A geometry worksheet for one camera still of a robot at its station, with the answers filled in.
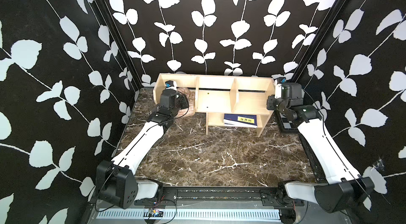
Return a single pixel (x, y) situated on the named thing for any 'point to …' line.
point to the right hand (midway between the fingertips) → (268, 94)
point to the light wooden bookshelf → (217, 95)
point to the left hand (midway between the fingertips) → (187, 93)
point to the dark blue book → (240, 120)
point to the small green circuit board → (155, 213)
